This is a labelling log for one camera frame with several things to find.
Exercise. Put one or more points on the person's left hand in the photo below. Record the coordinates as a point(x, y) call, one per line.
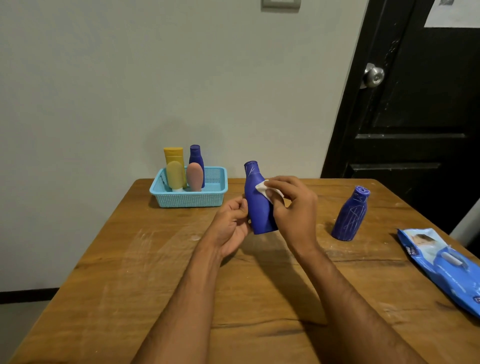
point(227, 228)

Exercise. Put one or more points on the person's right hand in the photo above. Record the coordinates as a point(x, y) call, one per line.
point(298, 221)

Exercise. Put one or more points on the blue plastic basket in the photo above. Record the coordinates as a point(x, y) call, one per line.
point(213, 193)

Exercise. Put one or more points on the white wipe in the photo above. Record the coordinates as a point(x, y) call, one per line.
point(262, 187)

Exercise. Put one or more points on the peach pink bottle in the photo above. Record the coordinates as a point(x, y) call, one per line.
point(194, 178)

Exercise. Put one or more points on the pale yellow rounded bottle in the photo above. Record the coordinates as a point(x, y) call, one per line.
point(174, 176)

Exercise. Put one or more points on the small blue patterned bottle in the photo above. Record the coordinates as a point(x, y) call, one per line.
point(195, 153)

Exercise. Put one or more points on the yellow capped bottle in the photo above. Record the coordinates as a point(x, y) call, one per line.
point(173, 153)

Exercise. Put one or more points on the blue wet wipes pack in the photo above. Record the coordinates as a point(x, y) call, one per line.
point(446, 266)

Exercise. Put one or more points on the person's right forearm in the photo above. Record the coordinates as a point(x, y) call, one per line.
point(356, 315)

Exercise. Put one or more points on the person's left forearm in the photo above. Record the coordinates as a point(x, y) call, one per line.
point(180, 315)

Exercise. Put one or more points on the wooden table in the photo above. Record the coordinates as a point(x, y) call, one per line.
point(131, 281)

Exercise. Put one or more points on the black panel door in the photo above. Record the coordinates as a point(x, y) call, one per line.
point(412, 105)

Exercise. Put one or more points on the silver door knob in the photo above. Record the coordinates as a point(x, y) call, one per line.
point(374, 76)

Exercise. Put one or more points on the black open door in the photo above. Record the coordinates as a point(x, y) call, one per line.
point(474, 247)

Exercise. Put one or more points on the black baseboard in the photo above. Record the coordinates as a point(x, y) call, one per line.
point(28, 295)

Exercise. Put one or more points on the white paper sheet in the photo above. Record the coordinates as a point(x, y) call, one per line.
point(453, 15)

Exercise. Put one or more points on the grey wall light switch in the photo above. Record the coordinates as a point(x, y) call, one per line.
point(280, 3)

